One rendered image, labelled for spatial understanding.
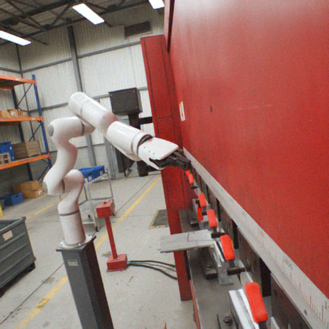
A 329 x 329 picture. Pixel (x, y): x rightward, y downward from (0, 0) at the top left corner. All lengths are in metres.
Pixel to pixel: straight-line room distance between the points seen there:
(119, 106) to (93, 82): 7.16
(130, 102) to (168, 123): 0.40
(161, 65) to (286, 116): 1.90
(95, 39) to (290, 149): 9.46
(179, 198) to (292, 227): 1.90
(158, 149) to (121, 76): 8.30
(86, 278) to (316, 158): 1.52
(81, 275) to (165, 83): 1.49
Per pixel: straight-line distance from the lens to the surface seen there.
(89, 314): 1.82
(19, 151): 9.25
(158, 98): 2.14
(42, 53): 10.58
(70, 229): 1.59
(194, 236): 1.42
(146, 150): 0.82
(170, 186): 2.19
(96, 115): 1.03
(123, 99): 2.31
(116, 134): 0.92
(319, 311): 0.35
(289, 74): 0.31
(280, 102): 0.33
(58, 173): 1.46
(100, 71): 9.39
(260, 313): 0.48
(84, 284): 1.70
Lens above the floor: 1.60
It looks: 8 degrees down
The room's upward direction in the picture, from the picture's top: 9 degrees counter-clockwise
